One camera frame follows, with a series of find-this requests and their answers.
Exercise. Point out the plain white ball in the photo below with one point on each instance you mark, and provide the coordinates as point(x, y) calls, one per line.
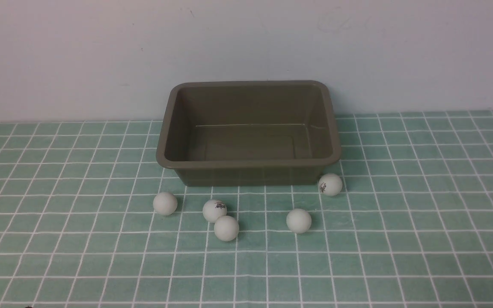
point(226, 228)
point(298, 221)
point(165, 203)

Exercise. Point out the white ball with logo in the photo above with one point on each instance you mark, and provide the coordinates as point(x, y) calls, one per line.
point(214, 209)

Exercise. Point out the plain white ball front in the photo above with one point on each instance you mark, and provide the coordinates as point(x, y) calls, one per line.
point(226, 228)

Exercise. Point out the olive plastic bin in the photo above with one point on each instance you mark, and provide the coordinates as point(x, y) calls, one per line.
point(249, 133)

